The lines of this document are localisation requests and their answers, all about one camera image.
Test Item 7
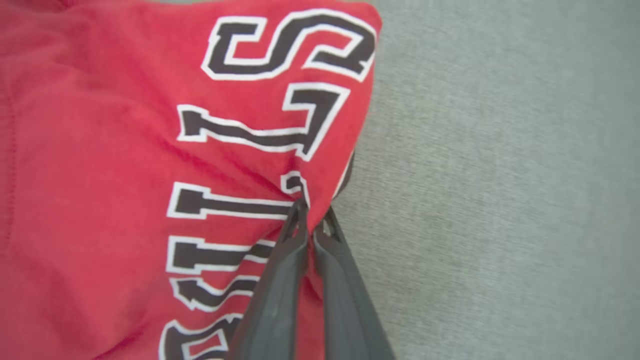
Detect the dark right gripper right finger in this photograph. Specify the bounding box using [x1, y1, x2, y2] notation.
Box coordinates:
[311, 206, 396, 360]

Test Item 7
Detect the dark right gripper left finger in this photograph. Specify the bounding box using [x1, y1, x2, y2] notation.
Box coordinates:
[225, 197, 311, 360]

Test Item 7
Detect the red garment with white stripes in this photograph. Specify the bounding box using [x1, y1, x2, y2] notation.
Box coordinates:
[0, 0, 383, 360]

